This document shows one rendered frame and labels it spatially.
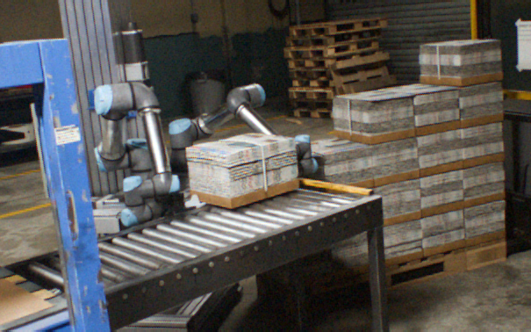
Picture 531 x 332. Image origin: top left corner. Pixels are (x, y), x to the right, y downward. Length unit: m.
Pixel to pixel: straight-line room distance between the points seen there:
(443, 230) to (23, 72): 2.91
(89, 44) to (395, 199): 1.77
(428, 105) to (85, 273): 2.53
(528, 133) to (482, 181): 0.63
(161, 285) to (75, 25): 1.65
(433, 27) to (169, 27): 3.97
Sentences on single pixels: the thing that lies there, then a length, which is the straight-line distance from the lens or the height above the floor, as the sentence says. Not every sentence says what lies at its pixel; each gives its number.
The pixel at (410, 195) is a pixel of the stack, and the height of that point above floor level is 0.52.
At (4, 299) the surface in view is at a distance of 2.36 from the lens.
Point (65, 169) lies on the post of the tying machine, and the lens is 1.88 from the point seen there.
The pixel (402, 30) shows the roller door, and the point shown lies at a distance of 11.93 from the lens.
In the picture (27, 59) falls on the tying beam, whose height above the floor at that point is 1.51.
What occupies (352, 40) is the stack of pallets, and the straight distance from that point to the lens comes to 10.48.
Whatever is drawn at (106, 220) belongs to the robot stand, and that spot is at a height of 0.72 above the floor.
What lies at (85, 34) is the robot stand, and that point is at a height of 1.53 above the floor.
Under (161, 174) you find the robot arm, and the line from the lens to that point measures 2.94.
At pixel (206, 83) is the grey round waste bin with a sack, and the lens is 10.67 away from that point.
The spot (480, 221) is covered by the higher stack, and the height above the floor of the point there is 0.27.
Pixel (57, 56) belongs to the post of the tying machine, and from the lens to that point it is 1.86.
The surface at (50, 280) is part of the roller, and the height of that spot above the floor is 0.78.
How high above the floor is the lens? 1.58
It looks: 12 degrees down
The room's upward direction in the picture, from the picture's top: 5 degrees counter-clockwise
